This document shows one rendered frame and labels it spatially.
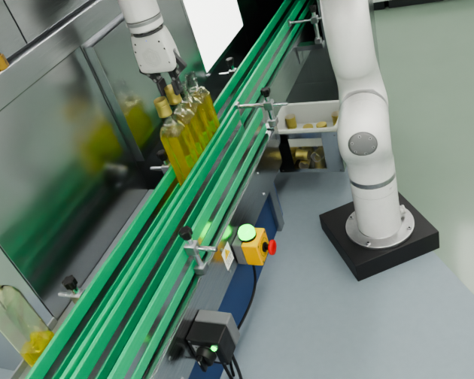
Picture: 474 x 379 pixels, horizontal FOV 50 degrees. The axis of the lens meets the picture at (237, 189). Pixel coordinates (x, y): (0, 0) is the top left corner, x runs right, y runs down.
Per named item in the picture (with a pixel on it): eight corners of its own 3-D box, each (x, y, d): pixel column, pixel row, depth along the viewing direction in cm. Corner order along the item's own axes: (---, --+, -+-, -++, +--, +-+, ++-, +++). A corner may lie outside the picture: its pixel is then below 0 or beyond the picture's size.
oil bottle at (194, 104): (205, 156, 153) (181, 94, 140) (221, 156, 150) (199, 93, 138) (197, 168, 149) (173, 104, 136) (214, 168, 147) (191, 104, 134)
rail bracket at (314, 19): (298, 59, 213) (287, 7, 200) (337, 55, 206) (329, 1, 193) (295, 65, 209) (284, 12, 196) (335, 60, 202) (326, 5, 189)
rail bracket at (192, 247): (201, 265, 116) (182, 222, 109) (229, 267, 113) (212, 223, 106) (194, 278, 114) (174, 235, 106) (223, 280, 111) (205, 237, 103)
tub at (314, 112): (287, 124, 179) (282, 103, 174) (350, 121, 170) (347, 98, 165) (274, 153, 167) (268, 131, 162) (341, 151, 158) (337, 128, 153)
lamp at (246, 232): (242, 229, 130) (239, 221, 128) (258, 230, 128) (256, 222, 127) (237, 242, 127) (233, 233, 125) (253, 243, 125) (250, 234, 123)
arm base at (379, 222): (395, 196, 152) (389, 146, 141) (427, 234, 136) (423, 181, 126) (335, 218, 152) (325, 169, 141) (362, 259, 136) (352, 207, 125)
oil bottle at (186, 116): (198, 168, 149) (174, 105, 136) (215, 168, 146) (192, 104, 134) (190, 180, 145) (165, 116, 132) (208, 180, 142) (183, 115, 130)
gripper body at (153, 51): (121, 34, 119) (138, 77, 125) (157, 28, 115) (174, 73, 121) (135, 21, 124) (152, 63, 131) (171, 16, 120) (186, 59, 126)
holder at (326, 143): (278, 144, 186) (268, 107, 177) (353, 141, 175) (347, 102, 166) (265, 172, 174) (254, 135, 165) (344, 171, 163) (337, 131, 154)
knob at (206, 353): (201, 357, 109) (195, 371, 107) (194, 345, 106) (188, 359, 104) (219, 360, 107) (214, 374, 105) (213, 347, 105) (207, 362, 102)
